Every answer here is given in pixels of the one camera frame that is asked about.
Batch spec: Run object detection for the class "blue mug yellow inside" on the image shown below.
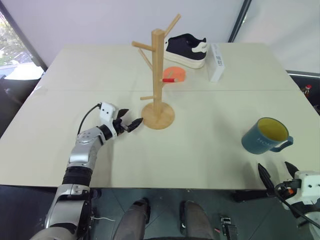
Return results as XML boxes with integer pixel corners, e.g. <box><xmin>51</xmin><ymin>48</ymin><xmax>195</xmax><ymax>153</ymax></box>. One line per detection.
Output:
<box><xmin>240</xmin><ymin>116</ymin><xmax>295</xmax><ymax>156</ymax></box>

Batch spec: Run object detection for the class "dark window frame post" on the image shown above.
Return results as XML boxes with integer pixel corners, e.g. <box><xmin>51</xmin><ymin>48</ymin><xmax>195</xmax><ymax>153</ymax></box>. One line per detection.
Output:
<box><xmin>0</xmin><ymin>3</ymin><xmax>49</xmax><ymax>71</ymax></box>
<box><xmin>226</xmin><ymin>0</ymin><xmax>253</xmax><ymax>43</ymax></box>

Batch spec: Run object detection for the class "white rectangular box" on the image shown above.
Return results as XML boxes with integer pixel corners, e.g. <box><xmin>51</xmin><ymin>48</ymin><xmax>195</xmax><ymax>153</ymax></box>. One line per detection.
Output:
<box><xmin>207</xmin><ymin>42</ymin><xmax>226</xmax><ymax>84</ymax></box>

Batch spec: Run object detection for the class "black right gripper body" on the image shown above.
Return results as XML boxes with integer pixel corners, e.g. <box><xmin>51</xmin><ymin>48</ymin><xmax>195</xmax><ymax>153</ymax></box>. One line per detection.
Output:
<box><xmin>274</xmin><ymin>178</ymin><xmax>303</xmax><ymax>201</ymax></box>

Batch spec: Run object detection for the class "red capped bottle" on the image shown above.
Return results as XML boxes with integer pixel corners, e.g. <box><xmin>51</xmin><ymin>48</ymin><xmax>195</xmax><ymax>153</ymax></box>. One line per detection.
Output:
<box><xmin>302</xmin><ymin>84</ymin><xmax>314</xmax><ymax>98</ymax></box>

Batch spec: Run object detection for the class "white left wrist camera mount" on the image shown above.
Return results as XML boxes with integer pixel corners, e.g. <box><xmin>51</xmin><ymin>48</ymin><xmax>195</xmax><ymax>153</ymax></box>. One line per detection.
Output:
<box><xmin>99</xmin><ymin>101</ymin><xmax>119</xmax><ymax>140</ymax></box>

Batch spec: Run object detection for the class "grey rounded robot leg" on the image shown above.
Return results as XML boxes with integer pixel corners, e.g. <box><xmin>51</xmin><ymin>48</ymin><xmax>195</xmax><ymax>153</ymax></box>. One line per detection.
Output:
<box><xmin>112</xmin><ymin>198</ymin><xmax>152</xmax><ymax>240</ymax></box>
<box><xmin>179</xmin><ymin>199</ymin><xmax>216</xmax><ymax>240</ymax></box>

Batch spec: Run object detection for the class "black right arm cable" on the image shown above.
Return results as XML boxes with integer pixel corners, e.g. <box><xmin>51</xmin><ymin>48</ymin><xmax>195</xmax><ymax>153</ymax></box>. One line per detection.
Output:
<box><xmin>274</xmin><ymin>183</ymin><xmax>320</xmax><ymax>229</ymax></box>

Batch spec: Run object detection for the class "orange round disc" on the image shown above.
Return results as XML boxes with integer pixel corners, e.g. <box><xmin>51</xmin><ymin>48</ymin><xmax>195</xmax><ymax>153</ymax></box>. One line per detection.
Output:
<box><xmin>162</xmin><ymin>66</ymin><xmax>187</xmax><ymax>84</ymax></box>

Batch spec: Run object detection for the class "wooden mug tree stand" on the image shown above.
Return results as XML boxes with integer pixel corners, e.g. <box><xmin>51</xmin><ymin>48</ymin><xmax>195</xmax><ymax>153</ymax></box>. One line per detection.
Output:
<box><xmin>131</xmin><ymin>13</ymin><xmax>182</xmax><ymax>131</ymax></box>

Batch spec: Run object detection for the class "black and white sneaker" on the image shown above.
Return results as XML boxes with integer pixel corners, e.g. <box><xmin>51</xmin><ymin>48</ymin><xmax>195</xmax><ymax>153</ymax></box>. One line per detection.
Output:
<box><xmin>163</xmin><ymin>33</ymin><xmax>209</xmax><ymax>70</ymax></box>

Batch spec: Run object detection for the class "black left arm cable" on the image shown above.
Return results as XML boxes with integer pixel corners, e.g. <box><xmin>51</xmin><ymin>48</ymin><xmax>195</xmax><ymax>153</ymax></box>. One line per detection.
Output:
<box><xmin>77</xmin><ymin>104</ymin><xmax>102</xmax><ymax>137</ymax></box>

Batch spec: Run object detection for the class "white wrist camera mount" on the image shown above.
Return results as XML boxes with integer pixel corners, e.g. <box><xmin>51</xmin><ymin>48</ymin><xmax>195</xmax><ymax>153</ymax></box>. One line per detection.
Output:
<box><xmin>99</xmin><ymin>101</ymin><xmax>119</xmax><ymax>140</ymax></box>
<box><xmin>293</xmin><ymin>170</ymin><xmax>320</xmax><ymax>206</ymax></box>

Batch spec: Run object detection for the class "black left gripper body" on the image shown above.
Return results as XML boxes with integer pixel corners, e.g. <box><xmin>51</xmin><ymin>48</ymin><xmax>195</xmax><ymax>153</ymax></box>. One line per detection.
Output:
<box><xmin>112</xmin><ymin>116</ymin><xmax>130</xmax><ymax>136</ymax></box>

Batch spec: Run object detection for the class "thin white wire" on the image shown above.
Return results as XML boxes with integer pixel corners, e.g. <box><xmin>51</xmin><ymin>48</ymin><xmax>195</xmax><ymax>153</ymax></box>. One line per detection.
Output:
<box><xmin>90</xmin><ymin>216</ymin><xmax>116</xmax><ymax>223</ymax></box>

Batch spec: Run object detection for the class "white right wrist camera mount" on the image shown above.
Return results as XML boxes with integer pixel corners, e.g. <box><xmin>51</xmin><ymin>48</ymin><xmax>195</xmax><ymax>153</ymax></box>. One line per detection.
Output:
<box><xmin>293</xmin><ymin>170</ymin><xmax>320</xmax><ymax>206</ymax></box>

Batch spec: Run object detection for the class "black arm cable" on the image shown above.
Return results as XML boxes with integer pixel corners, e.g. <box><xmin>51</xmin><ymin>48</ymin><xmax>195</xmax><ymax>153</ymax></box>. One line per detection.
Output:
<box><xmin>77</xmin><ymin>104</ymin><xmax>102</xmax><ymax>137</ymax></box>
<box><xmin>274</xmin><ymin>183</ymin><xmax>320</xmax><ymax>229</ymax></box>

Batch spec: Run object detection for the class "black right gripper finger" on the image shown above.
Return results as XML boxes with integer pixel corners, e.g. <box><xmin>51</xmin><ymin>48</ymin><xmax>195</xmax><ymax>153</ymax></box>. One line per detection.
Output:
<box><xmin>257</xmin><ymin>162</ymin><xmax>276</xmax><ymax>197</ymax></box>
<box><xmin>284</xmin><ymin>161</ymin><xmax>300</xmax><ymax>180</ymax></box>

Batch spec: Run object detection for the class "black device on floor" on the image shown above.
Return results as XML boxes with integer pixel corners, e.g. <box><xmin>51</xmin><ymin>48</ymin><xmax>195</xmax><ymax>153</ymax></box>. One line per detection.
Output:
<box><xmin>219</xmin><ymin>216</ymin><xmax>239</xmax><ymax>240</ymax></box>

